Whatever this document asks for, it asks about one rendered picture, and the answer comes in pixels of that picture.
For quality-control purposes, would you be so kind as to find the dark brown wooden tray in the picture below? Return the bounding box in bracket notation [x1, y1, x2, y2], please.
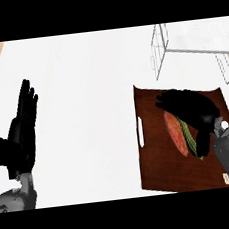
[129, 74, 229, 198]

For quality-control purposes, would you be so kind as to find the white wire tiered shelf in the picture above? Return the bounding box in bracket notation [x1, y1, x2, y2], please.
[147, 16, 229, 94]

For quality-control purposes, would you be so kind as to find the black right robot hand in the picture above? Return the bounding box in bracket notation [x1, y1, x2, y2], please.
[153, 84, 227, 161]

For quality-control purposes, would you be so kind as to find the orange sweet potato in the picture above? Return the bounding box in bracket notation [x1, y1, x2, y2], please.
[162, 106, 204, 166]

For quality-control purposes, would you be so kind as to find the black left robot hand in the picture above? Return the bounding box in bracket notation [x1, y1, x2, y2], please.
[0, 77, 48, 182]

